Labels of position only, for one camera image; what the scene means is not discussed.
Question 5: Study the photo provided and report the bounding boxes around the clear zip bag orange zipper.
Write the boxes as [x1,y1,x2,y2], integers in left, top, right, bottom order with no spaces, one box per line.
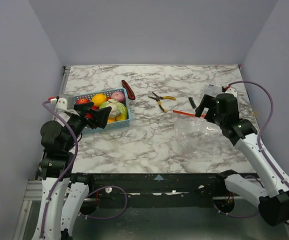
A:
[172,110,222,159]

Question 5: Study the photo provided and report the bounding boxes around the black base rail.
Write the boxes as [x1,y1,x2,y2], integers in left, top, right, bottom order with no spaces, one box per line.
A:
[69,172,260,210]

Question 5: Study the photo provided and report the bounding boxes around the purple onion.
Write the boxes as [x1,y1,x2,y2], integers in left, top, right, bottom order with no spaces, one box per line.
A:
[111,91,126,103]

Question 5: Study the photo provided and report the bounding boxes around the clear plastic parts box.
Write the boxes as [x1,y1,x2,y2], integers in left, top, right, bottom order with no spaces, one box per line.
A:
[203,84,222,97]

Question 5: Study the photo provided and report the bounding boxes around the white green cauliflower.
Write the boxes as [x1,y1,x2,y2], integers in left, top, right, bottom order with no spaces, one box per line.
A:
[99,99,128,118]

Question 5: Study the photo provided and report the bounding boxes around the yellow bell pepper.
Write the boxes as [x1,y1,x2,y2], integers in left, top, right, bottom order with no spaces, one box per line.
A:
[107,114,128,124]

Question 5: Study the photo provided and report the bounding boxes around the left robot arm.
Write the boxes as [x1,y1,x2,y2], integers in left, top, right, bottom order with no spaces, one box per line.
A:
[32,100,112,240]

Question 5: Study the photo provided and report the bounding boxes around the aluminium frame rail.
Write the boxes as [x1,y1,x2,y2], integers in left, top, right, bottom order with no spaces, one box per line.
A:
[11,66,72,240]

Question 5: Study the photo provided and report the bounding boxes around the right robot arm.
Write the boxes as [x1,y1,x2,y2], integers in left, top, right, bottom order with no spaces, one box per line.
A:
[195,93,289,226]

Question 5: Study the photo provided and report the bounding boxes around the yellow handled pliers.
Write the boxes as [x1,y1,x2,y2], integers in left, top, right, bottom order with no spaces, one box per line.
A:
[148,91,177,113]

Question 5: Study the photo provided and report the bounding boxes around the yellow orange fruit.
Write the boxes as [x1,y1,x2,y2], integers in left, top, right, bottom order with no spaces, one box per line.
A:
[91,93,107,108]

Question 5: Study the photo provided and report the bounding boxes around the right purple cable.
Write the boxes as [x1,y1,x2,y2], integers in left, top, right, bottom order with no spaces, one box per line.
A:
[228,80,289,229]

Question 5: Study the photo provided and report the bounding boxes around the red apple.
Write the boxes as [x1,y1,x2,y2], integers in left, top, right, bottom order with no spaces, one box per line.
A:
[76,97,90,105]

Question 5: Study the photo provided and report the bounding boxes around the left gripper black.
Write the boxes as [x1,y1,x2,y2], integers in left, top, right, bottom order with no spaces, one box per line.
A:
[63,102,112,151]

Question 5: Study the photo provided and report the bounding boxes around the red black utility knife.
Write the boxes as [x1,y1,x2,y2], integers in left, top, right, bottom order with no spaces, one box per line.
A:
[121,80,136,101]

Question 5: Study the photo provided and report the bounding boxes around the blue plastic basket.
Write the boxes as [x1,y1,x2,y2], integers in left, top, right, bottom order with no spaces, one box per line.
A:
[74,88,132,135]

